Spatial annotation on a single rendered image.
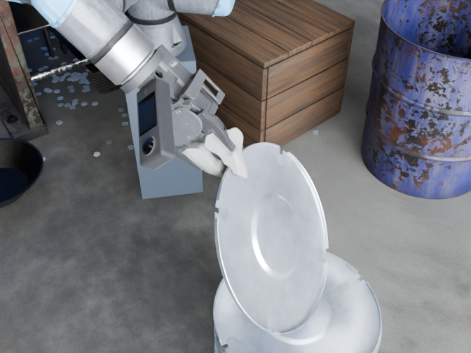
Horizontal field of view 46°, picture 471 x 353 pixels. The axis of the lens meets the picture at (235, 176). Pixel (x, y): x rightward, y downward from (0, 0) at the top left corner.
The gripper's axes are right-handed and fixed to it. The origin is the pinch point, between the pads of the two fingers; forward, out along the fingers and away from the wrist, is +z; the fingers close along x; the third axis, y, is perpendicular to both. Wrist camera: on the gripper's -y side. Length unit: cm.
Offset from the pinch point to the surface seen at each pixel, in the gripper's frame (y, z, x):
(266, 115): 75, 24, 42
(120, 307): 11, 21, 67
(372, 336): -1.4, 37.9, 3.3
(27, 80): 66, -31, 91
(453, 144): 70, 57, 1
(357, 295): 6.0, 35.5, 5.7
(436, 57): 69, 32, -10
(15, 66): 65, -36, 88
